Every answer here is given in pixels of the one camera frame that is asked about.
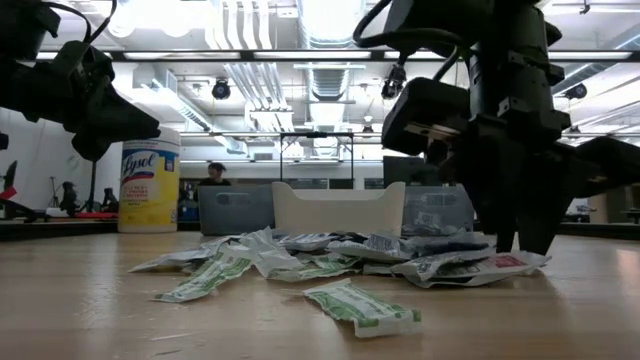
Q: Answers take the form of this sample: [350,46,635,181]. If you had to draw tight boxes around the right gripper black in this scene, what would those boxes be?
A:
[439,112,640,254]

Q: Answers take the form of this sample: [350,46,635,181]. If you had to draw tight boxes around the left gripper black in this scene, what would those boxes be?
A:
[49,38,163,161]

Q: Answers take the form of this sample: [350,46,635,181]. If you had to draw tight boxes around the blue alcohol pad packet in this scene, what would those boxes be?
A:
[412,238,494,255]

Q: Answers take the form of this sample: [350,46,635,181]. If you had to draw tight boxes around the white printed first-aid packet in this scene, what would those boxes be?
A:
[128,237,234,275]
[327,228,417,264]
[238,226,303,279]
[276,232,347,253]

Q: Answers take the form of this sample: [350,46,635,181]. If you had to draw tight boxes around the yellow Lysol wipes canister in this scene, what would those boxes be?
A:
[117,127,182,235]

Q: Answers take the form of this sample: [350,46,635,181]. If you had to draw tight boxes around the red label large white packet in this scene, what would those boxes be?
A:
[403,251,553,289]

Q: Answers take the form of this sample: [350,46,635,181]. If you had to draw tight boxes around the blue storage rack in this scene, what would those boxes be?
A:
[178,180,201,222]

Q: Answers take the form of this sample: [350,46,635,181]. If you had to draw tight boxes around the black stand with red part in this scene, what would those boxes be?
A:
[0,159,39,224]

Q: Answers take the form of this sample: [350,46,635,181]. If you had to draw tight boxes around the person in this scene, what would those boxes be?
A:
[197,162,233,188]

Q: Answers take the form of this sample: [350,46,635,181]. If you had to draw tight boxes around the black computer monitor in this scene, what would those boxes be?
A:
[383,155,442,188]

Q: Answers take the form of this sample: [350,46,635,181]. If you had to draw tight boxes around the black ceiling spotlight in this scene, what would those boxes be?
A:
[211,77,233,101]
[564,82,589,101]

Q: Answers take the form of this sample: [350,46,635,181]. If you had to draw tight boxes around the narrow grey plastic bin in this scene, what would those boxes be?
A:
[198,183,276,237]

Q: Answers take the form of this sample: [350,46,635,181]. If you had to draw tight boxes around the black overhead light bar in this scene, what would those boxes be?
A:
[34,48,640,64]

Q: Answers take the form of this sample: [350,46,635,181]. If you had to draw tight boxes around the green print bandage packet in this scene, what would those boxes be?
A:
[303,278,424,340]
[151,248,257,304]
[267,253,364,283]

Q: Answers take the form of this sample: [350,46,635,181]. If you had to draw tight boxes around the white plastic bin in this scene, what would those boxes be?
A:
[271,180,407,237]

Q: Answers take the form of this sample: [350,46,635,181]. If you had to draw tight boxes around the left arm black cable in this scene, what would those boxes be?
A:
[42,0,117,42]

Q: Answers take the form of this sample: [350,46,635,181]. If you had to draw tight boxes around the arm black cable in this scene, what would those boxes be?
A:
[42,0,117,42]
[352,0,471,81]

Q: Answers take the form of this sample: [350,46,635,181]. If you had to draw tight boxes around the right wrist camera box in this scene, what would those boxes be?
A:
[382,77,471,156]

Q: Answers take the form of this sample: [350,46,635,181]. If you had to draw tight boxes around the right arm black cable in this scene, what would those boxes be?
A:
[352,0,471,81]

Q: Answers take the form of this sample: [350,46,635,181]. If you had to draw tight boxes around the black background rig frame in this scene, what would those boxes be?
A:
[278,131,356,182]

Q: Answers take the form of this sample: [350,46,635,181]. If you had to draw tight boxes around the silver ceiling air duct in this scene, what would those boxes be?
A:
[297,0,366,101]

